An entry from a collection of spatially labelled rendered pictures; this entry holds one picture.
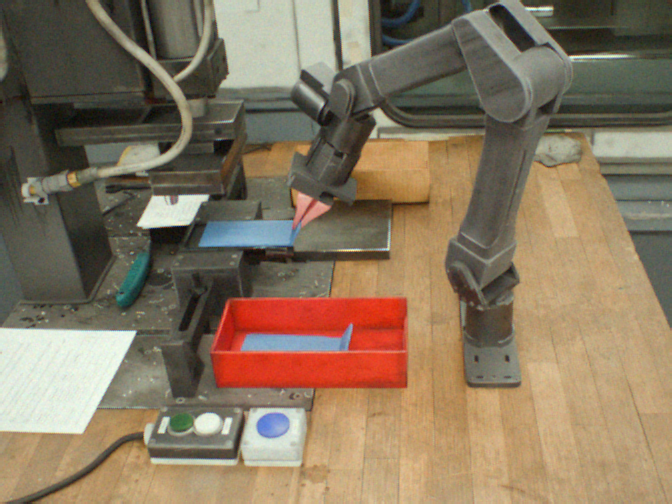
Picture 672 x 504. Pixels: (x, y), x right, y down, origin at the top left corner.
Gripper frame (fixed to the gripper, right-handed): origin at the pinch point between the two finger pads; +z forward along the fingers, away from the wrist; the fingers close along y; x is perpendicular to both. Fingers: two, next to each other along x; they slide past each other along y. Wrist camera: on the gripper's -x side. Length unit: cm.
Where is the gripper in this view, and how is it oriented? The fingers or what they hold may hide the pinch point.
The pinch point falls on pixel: (297, 223)
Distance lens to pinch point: 117.9
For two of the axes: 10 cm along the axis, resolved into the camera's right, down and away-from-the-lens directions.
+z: -4.5, 7.6, 4.8
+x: -0.6, 5.1, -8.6
